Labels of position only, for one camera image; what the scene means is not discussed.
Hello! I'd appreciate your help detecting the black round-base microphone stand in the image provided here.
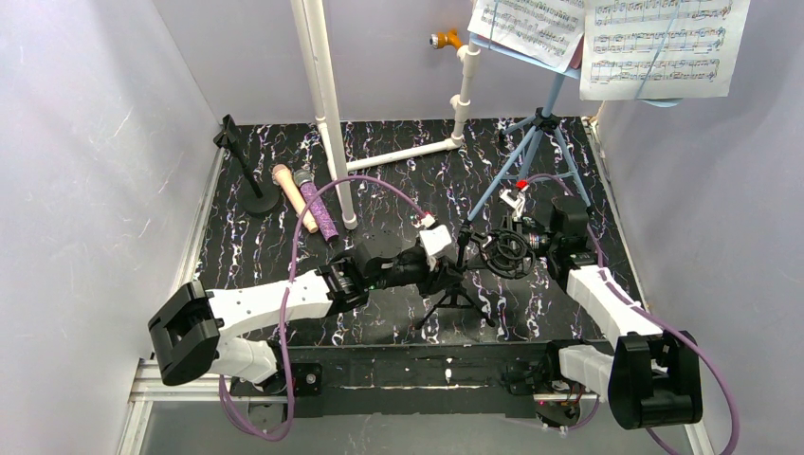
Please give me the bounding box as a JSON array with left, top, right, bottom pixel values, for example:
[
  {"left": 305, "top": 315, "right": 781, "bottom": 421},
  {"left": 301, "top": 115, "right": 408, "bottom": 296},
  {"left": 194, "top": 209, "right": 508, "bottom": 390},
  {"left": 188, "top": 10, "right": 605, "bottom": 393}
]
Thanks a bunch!
[{"left": 213, "top": 114, "right": 280, "bottom": 218}]

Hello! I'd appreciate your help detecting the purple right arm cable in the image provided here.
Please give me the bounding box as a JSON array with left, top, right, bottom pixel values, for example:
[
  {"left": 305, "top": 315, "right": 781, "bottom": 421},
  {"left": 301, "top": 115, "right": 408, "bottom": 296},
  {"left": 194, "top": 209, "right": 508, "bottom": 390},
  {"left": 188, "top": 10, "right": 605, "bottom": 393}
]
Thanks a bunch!
[{"left": 515, "top": 174, "right": 741, "bottom": 455}]

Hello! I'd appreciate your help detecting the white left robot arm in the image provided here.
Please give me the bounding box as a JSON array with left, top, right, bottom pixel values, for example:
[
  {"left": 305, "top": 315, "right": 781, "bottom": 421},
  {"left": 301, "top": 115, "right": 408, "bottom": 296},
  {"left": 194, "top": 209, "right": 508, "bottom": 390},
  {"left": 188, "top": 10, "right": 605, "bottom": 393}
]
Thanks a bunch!
[{"left": 148, "top": 229, "right": 451, "bottom": 386}]

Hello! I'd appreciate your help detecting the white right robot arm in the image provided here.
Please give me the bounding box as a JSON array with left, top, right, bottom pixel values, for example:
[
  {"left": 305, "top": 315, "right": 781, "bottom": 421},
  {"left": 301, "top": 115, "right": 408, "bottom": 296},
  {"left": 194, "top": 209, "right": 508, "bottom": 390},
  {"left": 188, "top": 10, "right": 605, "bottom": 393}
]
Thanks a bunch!
[{"left": 536, "top": 195, "right": 703, "bottom": 429}]

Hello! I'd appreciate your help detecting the sheet music page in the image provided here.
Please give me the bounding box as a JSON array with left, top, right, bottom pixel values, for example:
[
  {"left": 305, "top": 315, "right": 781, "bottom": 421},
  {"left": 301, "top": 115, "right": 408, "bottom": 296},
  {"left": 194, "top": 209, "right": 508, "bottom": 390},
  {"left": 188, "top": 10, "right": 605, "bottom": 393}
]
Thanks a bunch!
[
  {"left": 468, "top": 0, "right": 585, "bottom": 70},
  {"left": 579, "top": 0, "right": 750, "bottom": 101}
]

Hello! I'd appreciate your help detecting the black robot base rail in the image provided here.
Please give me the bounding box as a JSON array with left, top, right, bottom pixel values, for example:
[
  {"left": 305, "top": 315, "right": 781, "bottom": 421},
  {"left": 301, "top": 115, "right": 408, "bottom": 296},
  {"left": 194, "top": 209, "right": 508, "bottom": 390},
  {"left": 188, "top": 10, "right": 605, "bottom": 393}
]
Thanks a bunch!
[{"left": 228, "top": 338, "right": 630, "bottom": 421}]

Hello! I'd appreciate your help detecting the orange pipe valve fitting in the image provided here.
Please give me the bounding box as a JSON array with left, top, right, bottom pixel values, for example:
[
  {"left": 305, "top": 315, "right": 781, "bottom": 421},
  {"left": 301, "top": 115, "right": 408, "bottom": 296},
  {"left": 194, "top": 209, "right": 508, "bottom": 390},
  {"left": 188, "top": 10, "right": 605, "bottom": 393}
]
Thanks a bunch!
[{"left": 429, "top": 28, "right": 464, "bottom": 49}]

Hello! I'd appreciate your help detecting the purple glitter microphone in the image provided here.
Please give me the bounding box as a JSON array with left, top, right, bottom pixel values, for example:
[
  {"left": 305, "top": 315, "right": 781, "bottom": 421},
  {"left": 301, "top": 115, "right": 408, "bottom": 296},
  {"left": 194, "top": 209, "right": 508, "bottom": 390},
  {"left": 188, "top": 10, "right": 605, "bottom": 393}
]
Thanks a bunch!
[{"left": 293, "top": 169, "right": 339, "bottom": 243}]

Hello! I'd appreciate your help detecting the blue tripod music stand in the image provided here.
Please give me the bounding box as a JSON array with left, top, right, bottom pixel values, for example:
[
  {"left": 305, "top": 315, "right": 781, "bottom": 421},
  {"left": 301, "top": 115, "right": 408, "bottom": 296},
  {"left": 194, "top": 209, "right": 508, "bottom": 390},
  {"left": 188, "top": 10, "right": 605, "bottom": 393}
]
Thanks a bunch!
[{"left": 463, "top": 34, "right": 683, "bottom": 229}]

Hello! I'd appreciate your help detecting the right sheet music page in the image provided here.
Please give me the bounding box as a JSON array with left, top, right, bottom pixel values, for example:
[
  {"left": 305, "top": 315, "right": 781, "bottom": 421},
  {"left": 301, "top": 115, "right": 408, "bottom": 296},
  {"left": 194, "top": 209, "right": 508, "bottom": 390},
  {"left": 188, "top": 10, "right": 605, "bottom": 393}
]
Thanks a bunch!
[{"left": 579, "top": 0, "right": 750, "bottom": 101}]

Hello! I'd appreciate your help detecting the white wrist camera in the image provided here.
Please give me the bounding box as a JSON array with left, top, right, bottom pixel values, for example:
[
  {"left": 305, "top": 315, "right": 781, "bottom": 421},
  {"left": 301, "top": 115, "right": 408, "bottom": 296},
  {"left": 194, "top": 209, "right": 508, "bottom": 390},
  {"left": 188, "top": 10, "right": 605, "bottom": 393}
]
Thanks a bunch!
[
  {"left": 500, "top": 180, "right": 529, "bottom": 222},
  {"left": 418, "top": 212, "right": 452, "bottom": 271}
]

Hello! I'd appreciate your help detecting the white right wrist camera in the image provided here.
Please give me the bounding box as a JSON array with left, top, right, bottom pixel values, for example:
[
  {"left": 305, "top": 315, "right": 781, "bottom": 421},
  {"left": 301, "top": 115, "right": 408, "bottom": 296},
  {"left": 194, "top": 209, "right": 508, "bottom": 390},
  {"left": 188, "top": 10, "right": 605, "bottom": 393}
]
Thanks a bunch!
[{"left": 500, "top": 180, "right": 529, "bottom": 222}]

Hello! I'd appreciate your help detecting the left sheet music page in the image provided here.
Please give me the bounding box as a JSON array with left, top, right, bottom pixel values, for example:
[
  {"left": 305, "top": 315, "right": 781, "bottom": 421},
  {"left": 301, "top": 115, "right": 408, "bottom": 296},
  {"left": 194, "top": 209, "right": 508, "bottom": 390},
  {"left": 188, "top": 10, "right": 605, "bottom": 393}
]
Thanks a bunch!
[{"left": 468, "top": 0, "right": 585, "bottom": 70}]

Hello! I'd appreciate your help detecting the black tripod shock-mount stand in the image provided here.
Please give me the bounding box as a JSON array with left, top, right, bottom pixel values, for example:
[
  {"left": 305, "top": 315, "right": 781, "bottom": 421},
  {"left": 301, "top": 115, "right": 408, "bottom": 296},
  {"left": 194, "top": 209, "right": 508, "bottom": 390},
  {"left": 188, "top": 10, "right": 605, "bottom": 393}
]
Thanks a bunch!
[{"left": 414, "top": 216, "right": 538, "bottom": 330}]

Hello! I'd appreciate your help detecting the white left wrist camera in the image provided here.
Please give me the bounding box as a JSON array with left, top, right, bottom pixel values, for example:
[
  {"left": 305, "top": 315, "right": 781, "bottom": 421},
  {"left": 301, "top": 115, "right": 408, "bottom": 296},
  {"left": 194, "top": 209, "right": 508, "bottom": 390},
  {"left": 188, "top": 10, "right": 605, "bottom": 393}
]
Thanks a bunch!
[{"left": 418, "top": 212, "right": 452, "bottom": 271}]

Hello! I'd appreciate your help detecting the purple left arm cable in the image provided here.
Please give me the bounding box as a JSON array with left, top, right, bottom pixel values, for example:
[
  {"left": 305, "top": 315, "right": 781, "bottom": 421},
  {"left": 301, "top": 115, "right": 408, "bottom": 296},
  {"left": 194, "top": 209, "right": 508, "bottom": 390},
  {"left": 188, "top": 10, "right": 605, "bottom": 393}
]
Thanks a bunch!
[{"left": 216, "top": 174, "right": 438, "bottom": 442}]

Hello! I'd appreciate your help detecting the white PVC pipe frame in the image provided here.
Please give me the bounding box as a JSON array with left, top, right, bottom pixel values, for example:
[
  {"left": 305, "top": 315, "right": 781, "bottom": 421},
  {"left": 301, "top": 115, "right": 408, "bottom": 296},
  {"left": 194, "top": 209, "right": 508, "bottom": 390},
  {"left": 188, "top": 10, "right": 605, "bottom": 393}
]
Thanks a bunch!
[{"left": 289, "top": 0, "right": 484, "bottom": 231}]

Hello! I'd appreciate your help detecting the pink toy microphone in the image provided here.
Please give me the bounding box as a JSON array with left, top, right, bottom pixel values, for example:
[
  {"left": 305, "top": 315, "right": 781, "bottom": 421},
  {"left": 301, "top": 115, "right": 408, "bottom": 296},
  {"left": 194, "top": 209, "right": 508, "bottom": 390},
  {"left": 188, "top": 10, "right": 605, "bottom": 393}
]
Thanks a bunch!
[{"left": 272, "top": 164, "right": 319, "bottom": 233}]

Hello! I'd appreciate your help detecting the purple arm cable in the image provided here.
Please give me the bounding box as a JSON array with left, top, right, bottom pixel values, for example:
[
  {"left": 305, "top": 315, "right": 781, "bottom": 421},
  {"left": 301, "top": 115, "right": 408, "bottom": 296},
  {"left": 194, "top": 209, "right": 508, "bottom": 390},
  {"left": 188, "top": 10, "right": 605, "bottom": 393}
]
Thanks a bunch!
[
  {"left": 216, "top": 174, "right": 438, "bottom": 442},
  {"left": 515, "top": 174, "right": 741, "bottom": 455}
]

